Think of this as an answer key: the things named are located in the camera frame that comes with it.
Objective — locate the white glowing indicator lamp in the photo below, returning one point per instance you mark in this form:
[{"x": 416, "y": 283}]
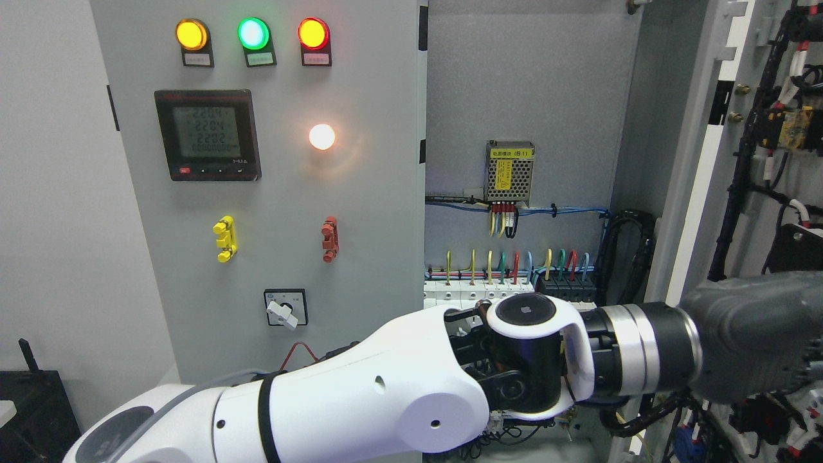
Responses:
[{"x": 322, "y": 136}]

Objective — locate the red terminal connector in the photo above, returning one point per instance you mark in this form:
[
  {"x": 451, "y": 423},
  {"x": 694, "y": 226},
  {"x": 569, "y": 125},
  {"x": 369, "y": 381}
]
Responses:
[{"x": 330, "y": 242}]

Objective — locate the perforated metal power supply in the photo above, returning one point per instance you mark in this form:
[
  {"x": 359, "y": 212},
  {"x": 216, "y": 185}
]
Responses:
[{"x": 509, "y": 168}]

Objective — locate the grey cabinet door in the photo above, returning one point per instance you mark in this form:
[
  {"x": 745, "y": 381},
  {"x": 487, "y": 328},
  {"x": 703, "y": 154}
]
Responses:
[
  {"x": 371, "y": 180},
  {"x": 796, "y": 175}
]

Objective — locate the white breaker and socket row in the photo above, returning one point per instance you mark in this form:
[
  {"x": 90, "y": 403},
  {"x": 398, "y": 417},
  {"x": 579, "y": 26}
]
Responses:
[{"x": 464, "y": 294}]

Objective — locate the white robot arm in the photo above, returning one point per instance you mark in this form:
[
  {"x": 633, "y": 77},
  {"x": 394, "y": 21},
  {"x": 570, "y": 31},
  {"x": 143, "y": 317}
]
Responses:
[{"x": 429, "y": 381}]

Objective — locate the green indicator lamp left door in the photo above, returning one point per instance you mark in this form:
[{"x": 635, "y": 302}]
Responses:
[{"x": 254, "y": 35}]

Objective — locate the yellow terminal connector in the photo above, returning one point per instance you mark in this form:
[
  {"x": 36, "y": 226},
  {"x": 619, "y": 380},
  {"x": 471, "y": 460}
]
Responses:
[{"x": 226, "y": 238}]

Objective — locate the yellow indicator lamp left door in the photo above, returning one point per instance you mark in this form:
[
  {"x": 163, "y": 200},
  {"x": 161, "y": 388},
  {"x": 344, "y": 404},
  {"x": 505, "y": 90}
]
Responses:
[{"x": 194, "y": 37}]

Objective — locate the black digital power meter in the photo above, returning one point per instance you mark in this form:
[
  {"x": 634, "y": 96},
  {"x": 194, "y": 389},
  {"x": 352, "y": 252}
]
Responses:
[{"x": 209, "y": 135}]

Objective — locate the red indicator lamp left door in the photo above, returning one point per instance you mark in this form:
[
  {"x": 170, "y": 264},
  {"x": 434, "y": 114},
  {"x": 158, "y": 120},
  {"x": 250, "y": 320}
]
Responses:
[{"x": 315, "y": 42}]

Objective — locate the black surge protector block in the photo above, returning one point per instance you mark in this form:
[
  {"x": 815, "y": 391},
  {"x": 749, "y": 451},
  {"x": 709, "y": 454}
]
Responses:
[{"x": 577, "y": 290}]

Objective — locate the white rotary selector switch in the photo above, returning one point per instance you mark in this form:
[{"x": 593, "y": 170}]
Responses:
[{"x": 286, "y": 307}]

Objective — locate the black box with antenna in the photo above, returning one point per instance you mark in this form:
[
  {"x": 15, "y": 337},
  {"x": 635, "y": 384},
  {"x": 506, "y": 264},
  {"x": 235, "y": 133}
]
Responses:
[{"x": 44, "y": 427}]

